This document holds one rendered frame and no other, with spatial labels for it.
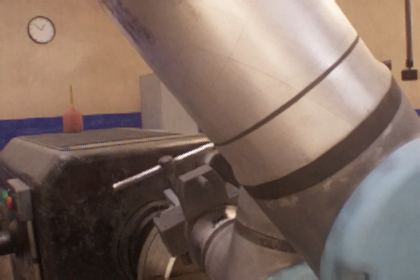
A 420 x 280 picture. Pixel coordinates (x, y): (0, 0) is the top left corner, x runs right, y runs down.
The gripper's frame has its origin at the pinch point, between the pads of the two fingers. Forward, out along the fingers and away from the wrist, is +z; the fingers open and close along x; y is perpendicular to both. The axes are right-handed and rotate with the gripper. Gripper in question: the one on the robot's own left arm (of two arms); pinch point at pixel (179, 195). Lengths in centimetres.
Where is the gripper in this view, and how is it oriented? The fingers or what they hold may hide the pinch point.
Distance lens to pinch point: 57.8
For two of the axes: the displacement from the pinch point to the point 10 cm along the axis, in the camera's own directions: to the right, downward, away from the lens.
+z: -4.0, -1.5, 9.1
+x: 8.7, -3.7, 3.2
